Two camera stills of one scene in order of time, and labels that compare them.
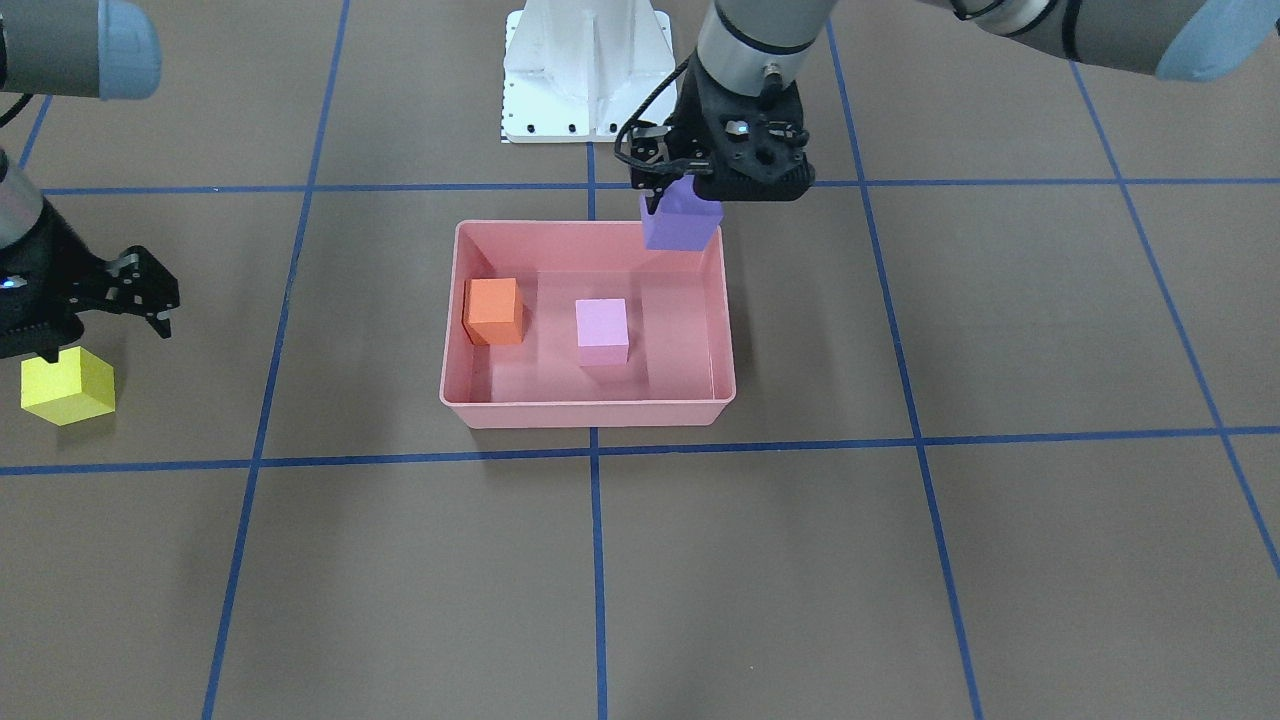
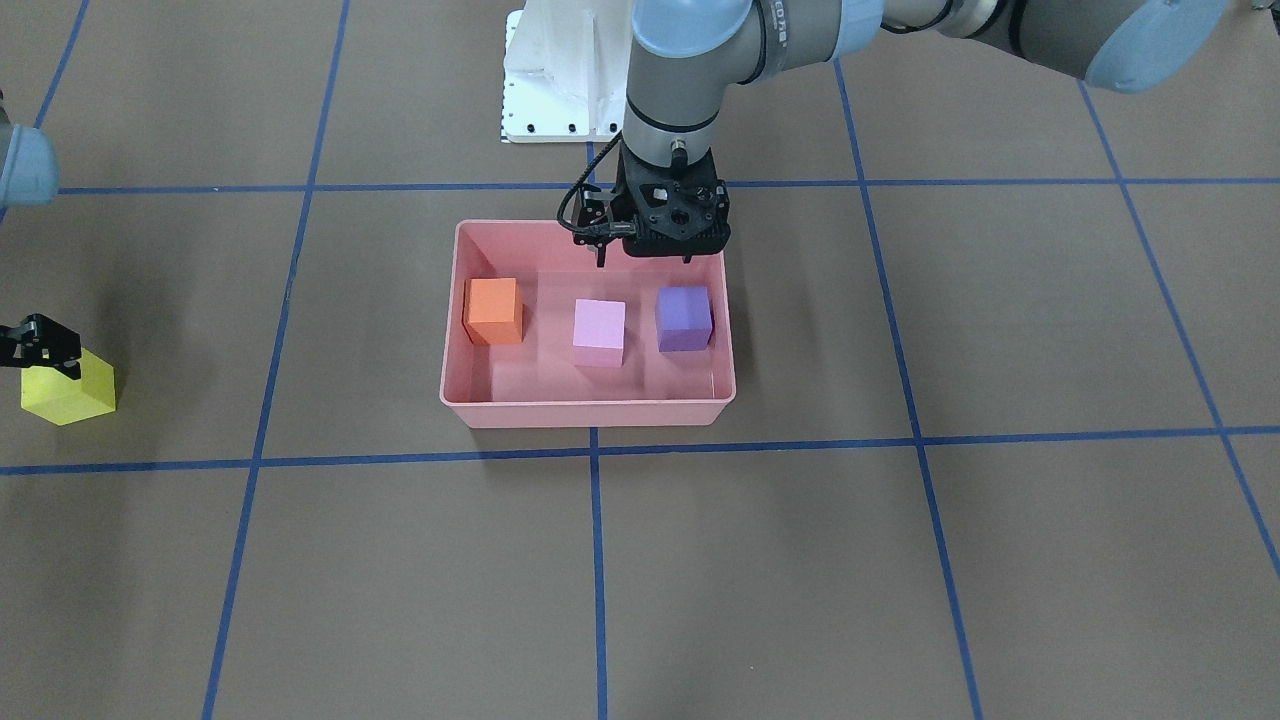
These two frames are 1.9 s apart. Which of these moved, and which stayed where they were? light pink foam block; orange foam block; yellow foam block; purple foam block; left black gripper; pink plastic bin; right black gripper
Moved: purple foam block; left black gripper; right black gripper
Stayed: pink plastic bin; light pink foam block; orange foam block; yellow foam block
